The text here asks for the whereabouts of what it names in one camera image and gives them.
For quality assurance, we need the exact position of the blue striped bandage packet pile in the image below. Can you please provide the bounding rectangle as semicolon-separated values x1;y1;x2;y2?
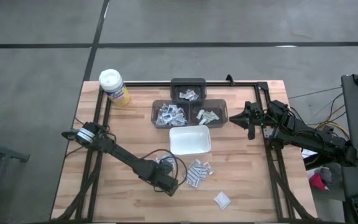
184;167;202;189

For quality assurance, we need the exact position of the white plastic bin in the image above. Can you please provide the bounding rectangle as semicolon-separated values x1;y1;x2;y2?
169;124;212;156

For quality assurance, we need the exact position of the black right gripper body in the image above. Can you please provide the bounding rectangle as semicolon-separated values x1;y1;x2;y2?
243;101;265;141

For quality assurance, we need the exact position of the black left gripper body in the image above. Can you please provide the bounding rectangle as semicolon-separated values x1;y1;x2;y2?
149;161;180;197

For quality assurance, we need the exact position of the grey cloth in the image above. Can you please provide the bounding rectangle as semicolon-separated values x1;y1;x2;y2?
319;167;334;184

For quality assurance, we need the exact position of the black diagonal bar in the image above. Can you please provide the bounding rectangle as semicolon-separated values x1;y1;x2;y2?
303;155;332;170

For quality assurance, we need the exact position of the grey floor cable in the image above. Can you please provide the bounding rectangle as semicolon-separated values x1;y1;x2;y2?
287;86;343;100

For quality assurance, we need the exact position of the red cloth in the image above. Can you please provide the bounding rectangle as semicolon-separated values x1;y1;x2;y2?
308;172;328;191

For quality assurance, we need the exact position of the black table frame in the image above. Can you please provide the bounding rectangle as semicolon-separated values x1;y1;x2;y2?
50;81;318;223

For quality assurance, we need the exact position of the grey translucent plastic bin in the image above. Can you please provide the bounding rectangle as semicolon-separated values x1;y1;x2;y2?
150;98;191;128
189;98;229;128
170;77;207;105

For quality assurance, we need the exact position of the Lysol wipes canister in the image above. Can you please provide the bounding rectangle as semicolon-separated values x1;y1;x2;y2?
98;68;131;107

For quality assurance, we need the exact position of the yellow cable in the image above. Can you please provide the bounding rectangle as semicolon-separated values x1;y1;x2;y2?
315;105;351;138

